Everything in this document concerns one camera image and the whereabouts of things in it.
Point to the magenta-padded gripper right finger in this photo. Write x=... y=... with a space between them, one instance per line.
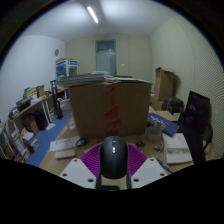
x=148 y=171

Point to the black office chair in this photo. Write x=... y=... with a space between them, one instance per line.
x=200 y=146

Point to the grey door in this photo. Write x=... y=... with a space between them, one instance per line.
x=106 y=60

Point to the small white flat box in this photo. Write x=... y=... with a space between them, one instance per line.
x=65 y=154

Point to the black computer mouse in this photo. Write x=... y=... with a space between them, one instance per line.
x=114 y=160

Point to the large brown cardboard box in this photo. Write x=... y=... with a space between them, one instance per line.
x=93 y=110

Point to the cluttered shelf unit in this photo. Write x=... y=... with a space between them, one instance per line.
x=23 y=123

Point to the black bag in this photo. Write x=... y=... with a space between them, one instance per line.
x=173 y=105

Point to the black monitor screen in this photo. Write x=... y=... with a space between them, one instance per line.
x=197 y=111

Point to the open tall cardboard box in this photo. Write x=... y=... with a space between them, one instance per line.
x=165 y=83

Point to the stack of papers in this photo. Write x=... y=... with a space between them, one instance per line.
x=83 y=79

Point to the white printed paper sheet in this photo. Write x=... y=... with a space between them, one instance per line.
x=63 y=144

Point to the white book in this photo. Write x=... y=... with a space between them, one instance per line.
x=178 y=149

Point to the round wall clock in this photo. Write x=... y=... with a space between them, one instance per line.
x=56 y=52

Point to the ceiling tube light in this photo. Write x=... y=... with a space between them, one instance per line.
x=93 y=14

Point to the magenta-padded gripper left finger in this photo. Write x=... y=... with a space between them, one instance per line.
x=76 y=173

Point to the small black brown gadget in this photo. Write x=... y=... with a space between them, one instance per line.
x=140 y=144

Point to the blue book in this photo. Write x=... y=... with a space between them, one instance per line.
x=165 y=124

